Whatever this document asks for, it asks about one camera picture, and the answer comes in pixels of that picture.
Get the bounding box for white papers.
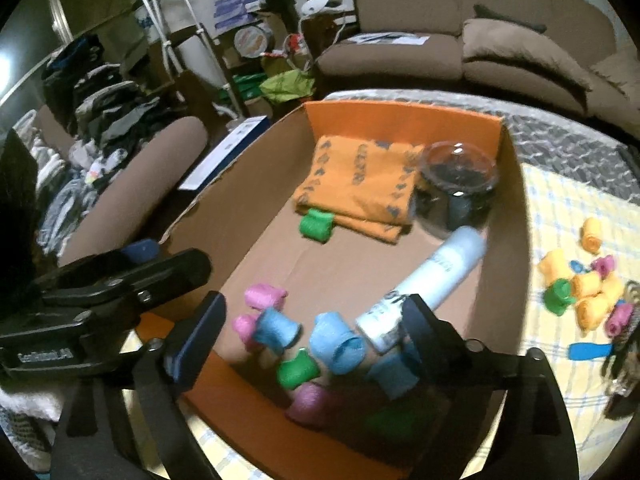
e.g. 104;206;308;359
352;31;431;46

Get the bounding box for brown sofa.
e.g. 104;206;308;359
317;0;640;121

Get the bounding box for orange printed cloth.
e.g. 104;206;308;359
292;134;426;246

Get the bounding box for round tin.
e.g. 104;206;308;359
232;25;273;58

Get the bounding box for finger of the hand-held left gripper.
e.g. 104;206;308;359
37;249;212;313
60;239;162;286

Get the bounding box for clear plastic jar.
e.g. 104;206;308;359
412;141;502;241

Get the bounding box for light blue spray bottle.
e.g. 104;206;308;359
355;225;488;352

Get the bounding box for orange cardboard box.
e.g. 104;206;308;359
135;100;533;480

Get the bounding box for blue comb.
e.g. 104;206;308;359
569;342;618;361

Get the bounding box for brown cushion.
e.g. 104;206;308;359
461;17;593;116
587;45;640;101

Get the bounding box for grey patterned blanket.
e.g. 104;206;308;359
320;87;640;201

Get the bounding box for blue hair roller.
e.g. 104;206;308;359
309;311;367;376
365;350;421;401
255;307;302;351

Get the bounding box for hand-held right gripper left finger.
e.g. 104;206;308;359
50;290;227;480

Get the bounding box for white metal rack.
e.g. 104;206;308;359
125;0;241;121

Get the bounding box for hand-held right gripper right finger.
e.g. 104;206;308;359
400;292;581;480

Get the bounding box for pile of clothes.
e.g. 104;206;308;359
10;32;166;256

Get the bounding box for stack of purple boxes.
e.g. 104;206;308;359
212;0;261;31

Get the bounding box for lime green bag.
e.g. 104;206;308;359
260;69;317;106

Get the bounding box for green hair roller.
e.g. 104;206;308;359
276;350;321;392
299;209;335;243
544;279;576;317
362;407;406;438

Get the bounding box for orange hair roller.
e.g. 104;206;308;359
575;296;611;337
570;271;603;298
600;272;626;306
539;250;571;283
580;217;603;253

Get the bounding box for brown hair piece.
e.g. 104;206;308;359
602;340;640;421

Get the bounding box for white and blue carton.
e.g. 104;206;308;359
177;115;271;192

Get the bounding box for dark green bag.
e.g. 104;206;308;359
231;72;273;101

